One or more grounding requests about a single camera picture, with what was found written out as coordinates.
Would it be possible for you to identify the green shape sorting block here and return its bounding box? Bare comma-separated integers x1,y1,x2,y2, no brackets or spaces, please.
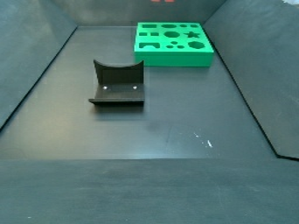
135,22,214,67

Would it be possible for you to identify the black curved holder stand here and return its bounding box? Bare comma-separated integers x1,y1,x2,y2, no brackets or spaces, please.
89,60,146,105

